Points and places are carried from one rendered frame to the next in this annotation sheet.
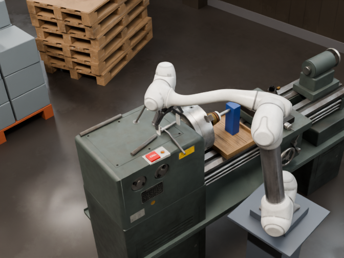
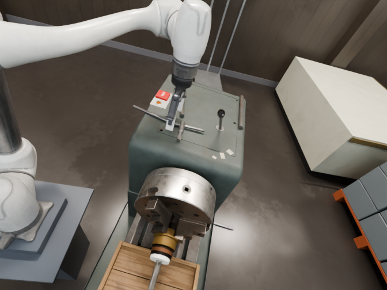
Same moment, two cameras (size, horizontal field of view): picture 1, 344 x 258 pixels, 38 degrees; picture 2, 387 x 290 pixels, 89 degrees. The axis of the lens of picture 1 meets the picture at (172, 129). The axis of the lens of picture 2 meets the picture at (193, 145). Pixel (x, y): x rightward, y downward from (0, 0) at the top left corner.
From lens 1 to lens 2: 2.90 m
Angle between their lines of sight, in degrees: 81
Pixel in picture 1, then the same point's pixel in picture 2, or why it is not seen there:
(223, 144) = (138, 267)
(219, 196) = not seen: hidden behind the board
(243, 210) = (77, 203)
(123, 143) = (203, 102)
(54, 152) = (325, 265)
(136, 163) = (171, 88)
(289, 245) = not seen: hidden behind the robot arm
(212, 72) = not seen: outside the picture
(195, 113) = (171, 182)
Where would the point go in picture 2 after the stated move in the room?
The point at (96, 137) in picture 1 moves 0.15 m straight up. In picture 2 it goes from (228, 100) to (239, 76)
